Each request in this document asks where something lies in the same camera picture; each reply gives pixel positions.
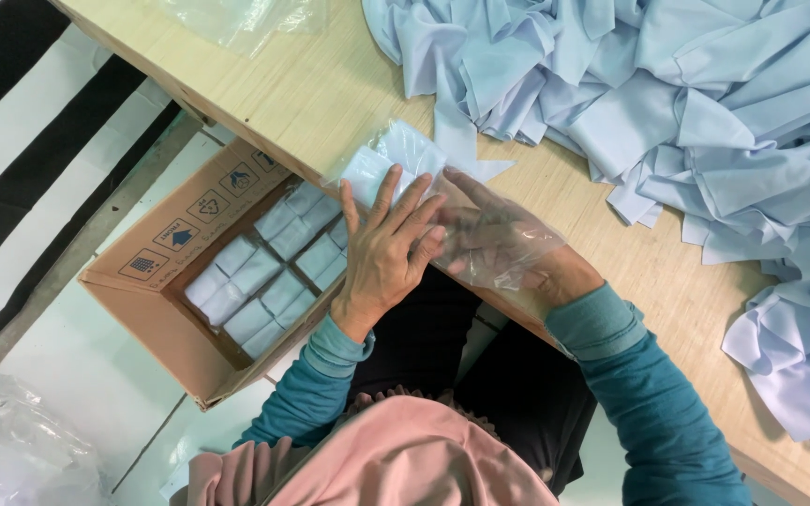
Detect pile of empty clear bags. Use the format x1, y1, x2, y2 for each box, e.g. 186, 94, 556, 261
159, 0, 329, 59

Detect person's pink headscarf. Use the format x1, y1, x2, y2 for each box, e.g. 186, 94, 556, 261
169, 390, 561, 506

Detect clear plastic packing bag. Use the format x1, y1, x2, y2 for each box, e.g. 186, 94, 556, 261
321, 118, 569, 292

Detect large clear plastic sack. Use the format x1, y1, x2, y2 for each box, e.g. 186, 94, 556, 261
0, 374, 114, 506

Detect heap of pale lavender cloth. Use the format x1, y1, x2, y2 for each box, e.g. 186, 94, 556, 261
721, 256, 810, 465

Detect black and white striped mat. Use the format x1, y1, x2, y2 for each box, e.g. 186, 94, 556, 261
0, 0, 184, 377

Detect person's black trousers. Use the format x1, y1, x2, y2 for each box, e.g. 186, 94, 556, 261
345, 263, 599, 496

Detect brown cardboard box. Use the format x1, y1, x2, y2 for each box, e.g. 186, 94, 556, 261
78, 135, 350, 412

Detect person's right hand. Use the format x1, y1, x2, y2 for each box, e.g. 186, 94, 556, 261
436, 167, 606, 310

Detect rows of bagged cloth packets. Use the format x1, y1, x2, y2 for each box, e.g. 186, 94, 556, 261
183, 181, 350, 361

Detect person's left hand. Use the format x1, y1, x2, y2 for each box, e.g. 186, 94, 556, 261
330, 164, 450, 345

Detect heap of light blue cloth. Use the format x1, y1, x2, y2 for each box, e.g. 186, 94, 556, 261
361, 0, 810, 282

